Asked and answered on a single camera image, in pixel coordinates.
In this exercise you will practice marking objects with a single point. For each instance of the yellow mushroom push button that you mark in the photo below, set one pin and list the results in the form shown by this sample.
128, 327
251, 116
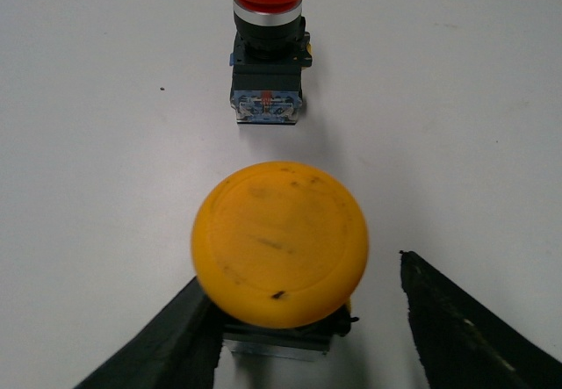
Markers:
279, 247

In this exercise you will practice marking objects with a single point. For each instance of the red mushroom push button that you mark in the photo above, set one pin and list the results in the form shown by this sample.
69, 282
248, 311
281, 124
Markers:
271, 48

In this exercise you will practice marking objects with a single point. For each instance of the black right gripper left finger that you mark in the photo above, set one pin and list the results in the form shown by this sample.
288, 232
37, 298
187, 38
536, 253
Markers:
179, 348

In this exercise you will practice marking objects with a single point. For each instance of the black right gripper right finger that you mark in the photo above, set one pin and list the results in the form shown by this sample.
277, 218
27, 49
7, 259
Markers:
462, 344

